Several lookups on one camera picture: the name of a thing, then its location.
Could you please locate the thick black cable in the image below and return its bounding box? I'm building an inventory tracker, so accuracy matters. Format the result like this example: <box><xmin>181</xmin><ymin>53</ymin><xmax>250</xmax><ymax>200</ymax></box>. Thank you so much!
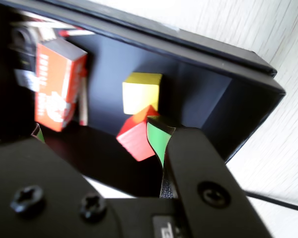
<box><xmin>244</xmin><ymin>189</ymin><xmax>298</xmax><ymax>213</ymax></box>

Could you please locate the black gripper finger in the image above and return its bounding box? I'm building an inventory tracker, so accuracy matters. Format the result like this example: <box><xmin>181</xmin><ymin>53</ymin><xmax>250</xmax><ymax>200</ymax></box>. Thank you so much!
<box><xmin>146</xmin><ymin>115</ymin><xmax>274</xmax><ymax>238</ymax></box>
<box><xmin>0</xmin><ymin>122</ymin><xmax>121</xmax><ymax>238</ymax></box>

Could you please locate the yellow wooden cube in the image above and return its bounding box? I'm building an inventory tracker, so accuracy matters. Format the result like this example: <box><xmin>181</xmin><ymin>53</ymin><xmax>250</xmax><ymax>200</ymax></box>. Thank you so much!
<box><xmin>122</xmin><ymin>72</ymin><xmax>163</xmax><ymax>115</ymax></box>

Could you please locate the black cardboard box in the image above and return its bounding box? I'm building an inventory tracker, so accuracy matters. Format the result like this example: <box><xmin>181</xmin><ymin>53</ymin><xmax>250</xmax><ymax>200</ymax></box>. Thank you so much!
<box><xmin>0</xmin><ymin>0</ymin><xmax>287</xmax><ymax>199</ymax></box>

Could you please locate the orange printed carton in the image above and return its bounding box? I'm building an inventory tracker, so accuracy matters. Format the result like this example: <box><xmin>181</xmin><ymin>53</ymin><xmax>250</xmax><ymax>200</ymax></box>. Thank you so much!
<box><xmin>34</xmin><ymin>38</ymin><xmax>88</xmax><ymax>132</ymax></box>

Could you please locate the red wooden cube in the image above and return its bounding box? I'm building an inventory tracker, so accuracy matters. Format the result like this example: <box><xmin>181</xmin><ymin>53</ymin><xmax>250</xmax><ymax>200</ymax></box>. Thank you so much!
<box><xmin>116</xmin><ymin>105</ymin><xmax>162</xmax><ymax>162</ymax></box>

